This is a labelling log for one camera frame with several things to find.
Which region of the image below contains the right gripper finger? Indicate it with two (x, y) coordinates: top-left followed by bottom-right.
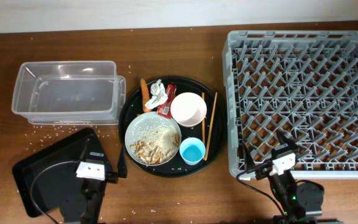
(276, 130), (298, 150)
(242, 143), (255, 171)

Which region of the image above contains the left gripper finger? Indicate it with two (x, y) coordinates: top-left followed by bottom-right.
(117, 146), (127, 179)
(79, 138), (90, 161)

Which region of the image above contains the grey plate with food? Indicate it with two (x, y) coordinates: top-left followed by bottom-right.
(124, 112), (181, 166)

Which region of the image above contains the wooden chopstick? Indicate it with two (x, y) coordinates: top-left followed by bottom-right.
(201, 92), (205, 145)
(204, 92), (218, 161)

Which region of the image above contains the blue cup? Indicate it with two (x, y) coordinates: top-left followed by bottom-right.
(179, 138), (206, 166)

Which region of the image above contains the red snack wrapper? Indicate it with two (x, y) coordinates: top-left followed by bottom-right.
(157, 84), (177, 119)

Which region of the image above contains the orange carrot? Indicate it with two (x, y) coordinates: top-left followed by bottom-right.
(140, 78), (152, 113)

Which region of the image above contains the white bowl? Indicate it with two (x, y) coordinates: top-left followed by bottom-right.
(170, 92), (207, 128)

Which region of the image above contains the white tissue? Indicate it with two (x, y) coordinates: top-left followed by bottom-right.
(145, 80), (168, 110)

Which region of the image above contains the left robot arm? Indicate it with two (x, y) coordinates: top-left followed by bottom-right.
(60, 139), (127, 223)

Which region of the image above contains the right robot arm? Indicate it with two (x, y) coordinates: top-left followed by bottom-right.
(236, 131), (324, 223)

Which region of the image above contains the grey dishwasher rack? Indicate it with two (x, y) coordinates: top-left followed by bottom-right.
(222, 30), (358, 179)

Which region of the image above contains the black rectangular tray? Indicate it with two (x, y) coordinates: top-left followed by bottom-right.
(12, 128), (106, 218)

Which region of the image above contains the clear plastic bin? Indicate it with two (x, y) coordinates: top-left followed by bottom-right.
(11, 61), (126, 125)

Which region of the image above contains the black round tray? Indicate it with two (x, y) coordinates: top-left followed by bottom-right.
(119, 77), (227, 178)

